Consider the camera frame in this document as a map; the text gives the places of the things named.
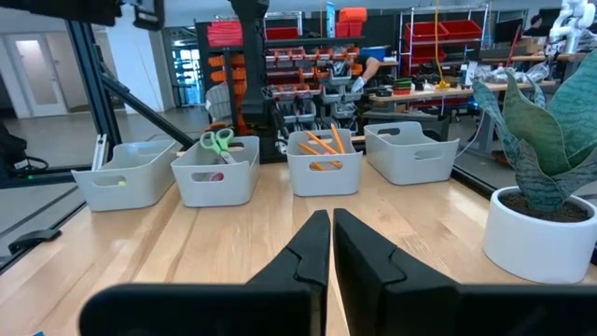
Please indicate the grey plastic bin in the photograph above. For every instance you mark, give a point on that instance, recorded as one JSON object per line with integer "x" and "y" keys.
{"x": 219, "y": 191}
{"x": 140, "y": 186}
{"x": 410, "y": 163}
{"x": 324, "y": 182}

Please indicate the white humanoid robot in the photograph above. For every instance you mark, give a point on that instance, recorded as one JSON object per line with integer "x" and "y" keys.
{"x": 571, "y": 23}

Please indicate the green plant in white pot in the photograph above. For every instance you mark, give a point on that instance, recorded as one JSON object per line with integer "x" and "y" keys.
{"x": 536, "y": 233}

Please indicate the white door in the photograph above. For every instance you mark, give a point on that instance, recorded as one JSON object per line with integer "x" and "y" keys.
{"x": 39, "y": 74}

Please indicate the person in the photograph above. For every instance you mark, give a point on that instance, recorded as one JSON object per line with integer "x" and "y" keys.
{"x": 368, "y": 70}
{"x": 534, "y": 25}

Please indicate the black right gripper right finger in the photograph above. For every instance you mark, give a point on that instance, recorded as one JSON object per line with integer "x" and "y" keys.
{"x": 420, "y": 310}

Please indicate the green scissors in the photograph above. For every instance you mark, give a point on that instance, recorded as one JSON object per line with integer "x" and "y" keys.
{"x": 215, "y": 140}

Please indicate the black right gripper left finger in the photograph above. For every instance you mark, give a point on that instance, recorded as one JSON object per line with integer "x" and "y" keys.
{"x": 233, "y": 310}

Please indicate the orange pencil with pink eraser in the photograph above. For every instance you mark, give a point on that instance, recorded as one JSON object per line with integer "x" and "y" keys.
{"x": 322, "y": 143}
{"x": 333, "y": 164}
{"x": 309, "y": 149}
{"x": 337, "y": 139}

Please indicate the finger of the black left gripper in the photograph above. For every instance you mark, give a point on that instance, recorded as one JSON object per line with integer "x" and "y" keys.
{"x": 149, "y": 14}

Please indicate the metal rack with red bins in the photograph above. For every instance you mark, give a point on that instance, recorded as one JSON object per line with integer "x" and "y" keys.
{"x": 443, "y": 37}

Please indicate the white metal bracket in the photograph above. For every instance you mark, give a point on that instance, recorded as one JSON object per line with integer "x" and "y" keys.
{"x": 99, "y": 151}

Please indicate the black shelf with orange bins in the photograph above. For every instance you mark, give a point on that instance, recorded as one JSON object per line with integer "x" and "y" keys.
{"x": 289, "y": 70}

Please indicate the wooden background work table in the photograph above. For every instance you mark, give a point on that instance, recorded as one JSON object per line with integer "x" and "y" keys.
{"x": 420, "y": 94}

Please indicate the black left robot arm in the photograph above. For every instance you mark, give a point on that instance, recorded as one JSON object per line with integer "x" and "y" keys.
{"x": 254, "y": 70}

